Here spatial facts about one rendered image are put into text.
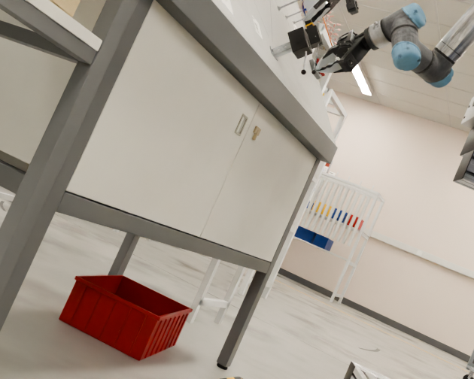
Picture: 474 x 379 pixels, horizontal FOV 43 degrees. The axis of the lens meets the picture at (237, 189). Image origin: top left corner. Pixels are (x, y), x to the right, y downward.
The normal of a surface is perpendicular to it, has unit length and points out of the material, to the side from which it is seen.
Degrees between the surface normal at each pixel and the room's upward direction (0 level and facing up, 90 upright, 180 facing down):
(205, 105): 90
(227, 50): 90
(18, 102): 90
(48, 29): 90
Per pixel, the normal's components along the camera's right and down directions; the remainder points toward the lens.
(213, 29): 0.83, 0.34
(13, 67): -0.40, -0.22
